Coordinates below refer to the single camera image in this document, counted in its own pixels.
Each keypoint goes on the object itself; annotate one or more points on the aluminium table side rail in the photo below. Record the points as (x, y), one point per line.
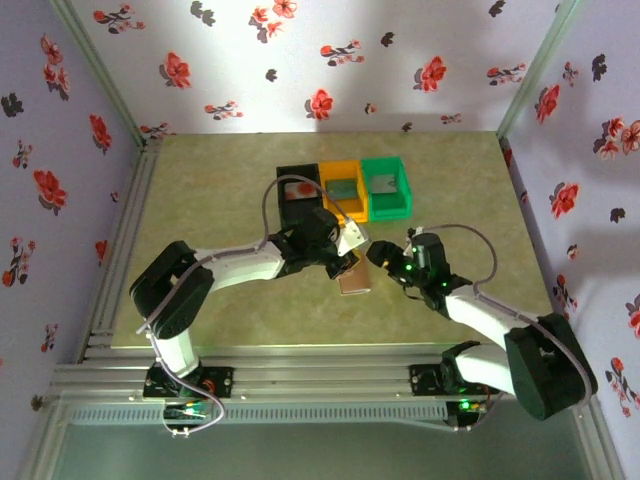
(122, 240)

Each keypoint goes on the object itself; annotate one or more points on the aluminium corner post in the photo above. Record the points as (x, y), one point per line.
(536, 70)
(101, 70)

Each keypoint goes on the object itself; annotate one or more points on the aluminium frame rail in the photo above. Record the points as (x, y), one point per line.
(320, 375)

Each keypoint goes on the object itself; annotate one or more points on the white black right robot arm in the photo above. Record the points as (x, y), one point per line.
(480, 310)

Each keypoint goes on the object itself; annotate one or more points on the red white card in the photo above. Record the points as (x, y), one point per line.
(300, 190)

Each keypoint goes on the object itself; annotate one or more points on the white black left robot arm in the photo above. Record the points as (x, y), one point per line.
(240, 265)

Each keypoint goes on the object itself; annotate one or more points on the control board with green light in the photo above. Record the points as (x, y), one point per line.
(187, 412)
(467, 406)

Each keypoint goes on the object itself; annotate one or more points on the green plastic bin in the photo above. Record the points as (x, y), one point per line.
(395, 205)

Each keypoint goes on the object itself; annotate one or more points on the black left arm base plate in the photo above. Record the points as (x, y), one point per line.
(222, 382)

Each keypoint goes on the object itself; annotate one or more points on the grey card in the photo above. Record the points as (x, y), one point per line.
(383, 183)

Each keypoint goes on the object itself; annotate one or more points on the yellow plastic bin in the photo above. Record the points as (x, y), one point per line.
(345, 210)

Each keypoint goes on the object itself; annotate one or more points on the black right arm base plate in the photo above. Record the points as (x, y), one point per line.
(422, 380)

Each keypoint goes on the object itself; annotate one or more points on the teal AION VIP card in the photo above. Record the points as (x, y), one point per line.
(342, 189)

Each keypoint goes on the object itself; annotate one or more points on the black plastic bin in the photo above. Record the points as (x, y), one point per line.
(300, 172)

